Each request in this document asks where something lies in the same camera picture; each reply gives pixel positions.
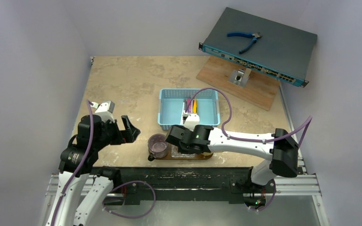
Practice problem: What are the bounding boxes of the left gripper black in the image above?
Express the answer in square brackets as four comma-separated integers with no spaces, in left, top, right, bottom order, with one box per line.
[94,114,140,150]

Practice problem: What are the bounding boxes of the brown wooden oval tray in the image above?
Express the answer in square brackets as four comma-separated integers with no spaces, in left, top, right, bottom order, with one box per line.
[148,152,213,161]

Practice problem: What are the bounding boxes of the purple translucent cup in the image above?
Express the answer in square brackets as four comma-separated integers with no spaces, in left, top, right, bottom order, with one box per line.
[148,134,169,161]

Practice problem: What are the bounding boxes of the yellow toothbrush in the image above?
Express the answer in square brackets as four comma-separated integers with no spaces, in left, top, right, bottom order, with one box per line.
[192,99,197,113]

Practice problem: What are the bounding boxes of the light blue plastic basket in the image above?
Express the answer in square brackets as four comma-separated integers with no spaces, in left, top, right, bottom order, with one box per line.
[157,89,220,130]

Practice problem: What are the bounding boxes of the yellow mug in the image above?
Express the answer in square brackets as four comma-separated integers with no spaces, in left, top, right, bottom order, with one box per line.
[202,152,213,156]

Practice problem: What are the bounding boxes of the clear plastic box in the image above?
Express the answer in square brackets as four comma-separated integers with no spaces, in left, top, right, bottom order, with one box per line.
[171,146,196,159]

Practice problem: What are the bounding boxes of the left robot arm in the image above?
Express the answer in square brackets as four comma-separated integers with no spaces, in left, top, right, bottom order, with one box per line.
[46,113,140,226]

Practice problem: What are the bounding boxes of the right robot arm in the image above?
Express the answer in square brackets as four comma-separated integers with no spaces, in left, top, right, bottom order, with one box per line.
[165,125,298,192]

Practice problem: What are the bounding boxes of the light wooden board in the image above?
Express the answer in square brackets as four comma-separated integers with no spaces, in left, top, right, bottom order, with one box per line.
[196,56,280,111]

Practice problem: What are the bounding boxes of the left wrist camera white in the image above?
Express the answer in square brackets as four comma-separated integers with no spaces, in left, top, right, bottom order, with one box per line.
[90,101,115,122]

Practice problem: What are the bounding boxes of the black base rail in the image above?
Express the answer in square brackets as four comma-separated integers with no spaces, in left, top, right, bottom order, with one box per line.
[84,167,294,207]

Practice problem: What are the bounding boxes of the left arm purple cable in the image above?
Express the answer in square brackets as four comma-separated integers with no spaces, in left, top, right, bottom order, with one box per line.
[49,99,157,226]

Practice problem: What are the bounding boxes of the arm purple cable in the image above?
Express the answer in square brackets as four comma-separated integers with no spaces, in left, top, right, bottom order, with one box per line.
[185,88,313,213]
[49,99,157,226]

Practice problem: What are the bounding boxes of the metal bracket stand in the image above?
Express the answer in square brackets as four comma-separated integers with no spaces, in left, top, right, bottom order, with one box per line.
[228,69,252,88]

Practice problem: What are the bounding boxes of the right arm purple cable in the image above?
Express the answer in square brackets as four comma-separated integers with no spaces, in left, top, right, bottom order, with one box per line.
[185,88,313,213]

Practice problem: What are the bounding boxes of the blue handled pliers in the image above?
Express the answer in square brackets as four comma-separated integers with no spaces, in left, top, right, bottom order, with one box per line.
[226,32,263,55]

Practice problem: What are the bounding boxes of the grey network switch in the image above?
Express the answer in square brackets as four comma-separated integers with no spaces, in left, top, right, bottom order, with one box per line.
[198,7,318,88]

